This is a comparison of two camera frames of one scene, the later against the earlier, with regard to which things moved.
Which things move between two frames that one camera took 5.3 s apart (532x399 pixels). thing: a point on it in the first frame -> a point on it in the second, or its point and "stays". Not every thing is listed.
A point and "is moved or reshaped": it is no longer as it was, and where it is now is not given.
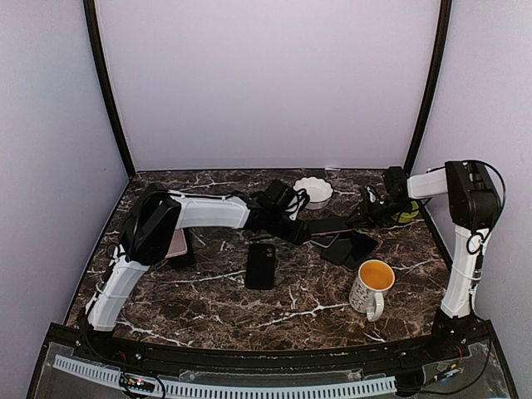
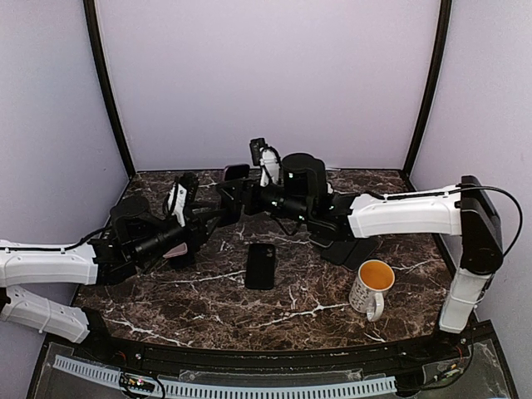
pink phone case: [179, 245] stays
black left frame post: [90, 11] stays
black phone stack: [326, 238] is moved or reshaped
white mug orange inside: [367, 292] stays
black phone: [260, 268] stays
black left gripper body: [288, 233] -> [194, 230]
